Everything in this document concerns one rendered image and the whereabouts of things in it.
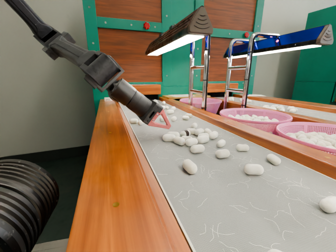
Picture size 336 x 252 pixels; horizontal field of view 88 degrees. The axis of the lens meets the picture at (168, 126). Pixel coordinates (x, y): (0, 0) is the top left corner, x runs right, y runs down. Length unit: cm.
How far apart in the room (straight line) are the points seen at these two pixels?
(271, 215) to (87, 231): 23
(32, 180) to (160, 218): 20
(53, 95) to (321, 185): 215
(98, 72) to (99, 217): 34
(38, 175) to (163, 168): 21
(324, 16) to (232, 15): 198
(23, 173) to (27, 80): 193
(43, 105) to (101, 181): 198
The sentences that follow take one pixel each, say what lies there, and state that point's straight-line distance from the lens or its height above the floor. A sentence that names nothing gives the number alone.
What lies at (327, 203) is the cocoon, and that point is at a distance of 33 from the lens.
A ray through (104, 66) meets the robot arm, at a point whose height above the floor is 94.
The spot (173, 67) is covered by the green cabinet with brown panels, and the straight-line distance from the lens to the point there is 139.
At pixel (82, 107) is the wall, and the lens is 219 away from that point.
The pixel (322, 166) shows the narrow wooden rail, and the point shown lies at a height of 76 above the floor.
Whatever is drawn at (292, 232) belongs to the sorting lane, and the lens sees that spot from 28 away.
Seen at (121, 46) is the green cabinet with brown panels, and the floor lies 111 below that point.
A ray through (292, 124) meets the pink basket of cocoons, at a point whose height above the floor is 76.
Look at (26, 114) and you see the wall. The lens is 229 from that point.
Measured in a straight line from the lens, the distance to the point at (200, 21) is 60.
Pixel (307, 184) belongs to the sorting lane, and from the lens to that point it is 40.
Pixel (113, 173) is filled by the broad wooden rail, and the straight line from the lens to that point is 31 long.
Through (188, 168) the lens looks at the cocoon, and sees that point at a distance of 33.
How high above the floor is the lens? 92
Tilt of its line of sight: 16 degrees down
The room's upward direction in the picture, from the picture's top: straight up
